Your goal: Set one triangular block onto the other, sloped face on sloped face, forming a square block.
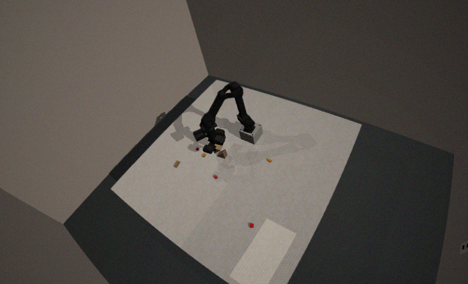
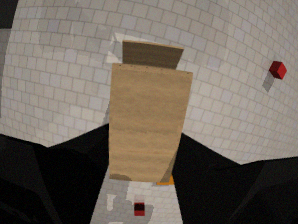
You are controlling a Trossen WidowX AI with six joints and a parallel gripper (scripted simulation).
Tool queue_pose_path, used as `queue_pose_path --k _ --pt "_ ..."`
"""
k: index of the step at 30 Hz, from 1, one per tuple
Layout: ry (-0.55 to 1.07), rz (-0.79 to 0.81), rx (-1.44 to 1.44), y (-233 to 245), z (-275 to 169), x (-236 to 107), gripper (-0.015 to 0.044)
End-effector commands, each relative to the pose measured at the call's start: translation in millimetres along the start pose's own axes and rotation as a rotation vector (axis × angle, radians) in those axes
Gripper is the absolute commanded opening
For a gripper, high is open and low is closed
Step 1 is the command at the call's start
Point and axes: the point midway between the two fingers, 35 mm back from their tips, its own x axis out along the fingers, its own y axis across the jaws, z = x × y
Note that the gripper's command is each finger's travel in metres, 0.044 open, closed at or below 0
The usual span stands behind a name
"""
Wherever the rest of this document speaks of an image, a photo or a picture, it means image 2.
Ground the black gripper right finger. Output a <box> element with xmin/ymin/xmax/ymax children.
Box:
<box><xmin>172</xmin><ymin>133</ymin><xmax>298</xmax><ymax>224</ymax></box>

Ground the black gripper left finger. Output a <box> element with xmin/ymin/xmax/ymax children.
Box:
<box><xmin>0</xmin><ymin>123</ymin><xmax>109</xmax><ymax>224</ymax></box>

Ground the small red block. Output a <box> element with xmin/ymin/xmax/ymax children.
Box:
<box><xmin>134</xmin><ymin>202</ymin><xmax>145</xmax><ymax>216</ymax></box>
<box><xmin>269</xmin><ymin>60</ymin><xmax>286</xmax><ymax>80</ymax></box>

